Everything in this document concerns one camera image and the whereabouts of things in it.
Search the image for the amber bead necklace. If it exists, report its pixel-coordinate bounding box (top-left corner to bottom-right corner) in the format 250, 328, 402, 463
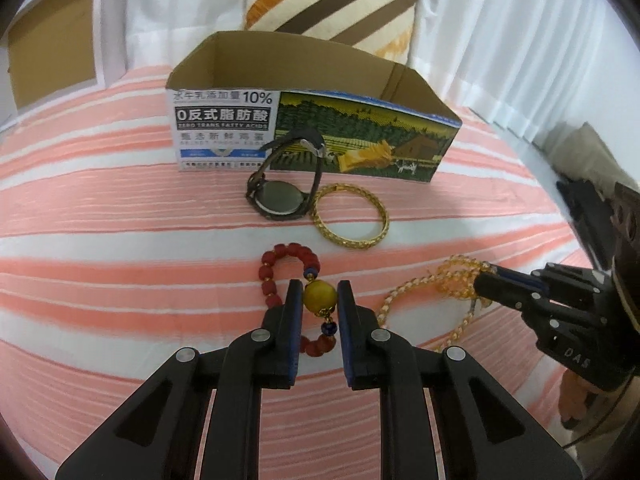
375, 253, 497, 354

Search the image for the red bead bracelet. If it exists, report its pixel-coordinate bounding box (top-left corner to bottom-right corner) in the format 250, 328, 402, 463
258, 242, 339, 359

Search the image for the gold chain bangle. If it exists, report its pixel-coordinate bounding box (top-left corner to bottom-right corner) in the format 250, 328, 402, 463
309, 183, 390, 250

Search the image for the person right hand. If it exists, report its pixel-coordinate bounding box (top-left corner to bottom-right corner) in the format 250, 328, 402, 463
558, 370, 601, 429

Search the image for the pink white striped blanket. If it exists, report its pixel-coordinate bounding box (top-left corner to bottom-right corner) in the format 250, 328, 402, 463
1, 66, 589, 479

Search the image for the printed cardboard box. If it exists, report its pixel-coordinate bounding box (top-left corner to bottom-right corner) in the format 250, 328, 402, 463
166, 32, 462, 182

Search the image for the black wristwatch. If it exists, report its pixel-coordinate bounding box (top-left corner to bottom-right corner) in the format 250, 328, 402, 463
245, 127, 326, 221

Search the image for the white curtain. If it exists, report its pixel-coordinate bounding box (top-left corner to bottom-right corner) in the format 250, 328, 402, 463
0, 0, 640, 146

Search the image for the striped throw pillow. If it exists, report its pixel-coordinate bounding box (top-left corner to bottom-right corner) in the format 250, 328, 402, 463
244, 0, 418, 64

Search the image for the white open cardboard box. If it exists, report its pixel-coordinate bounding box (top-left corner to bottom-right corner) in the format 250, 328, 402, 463
1, 0, 127, 131

